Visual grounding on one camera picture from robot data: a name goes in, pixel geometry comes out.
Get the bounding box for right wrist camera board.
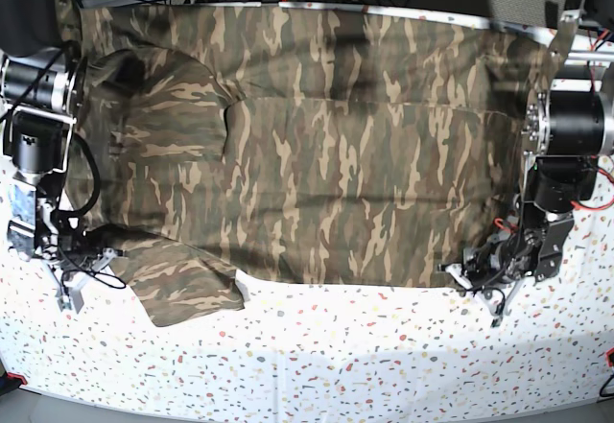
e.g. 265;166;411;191
56;286;84;314

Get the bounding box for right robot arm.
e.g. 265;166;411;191
1;0;127;311

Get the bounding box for camouflage T-shirt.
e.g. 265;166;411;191
79;6;547;327

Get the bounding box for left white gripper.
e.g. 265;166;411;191
438;264;525;329

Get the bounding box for terrazzo pattern table cloth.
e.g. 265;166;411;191
0;3;614;423

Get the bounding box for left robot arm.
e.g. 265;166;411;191
441;0;613;328

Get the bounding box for red clamp right corner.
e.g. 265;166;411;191
605;348;614;367

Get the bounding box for red clamp left corner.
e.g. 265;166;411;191
6;372;27;388

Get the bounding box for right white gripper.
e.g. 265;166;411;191
47;246;123;298

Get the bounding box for red clamp corner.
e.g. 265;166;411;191
6;372;27;388
605;348;614;367

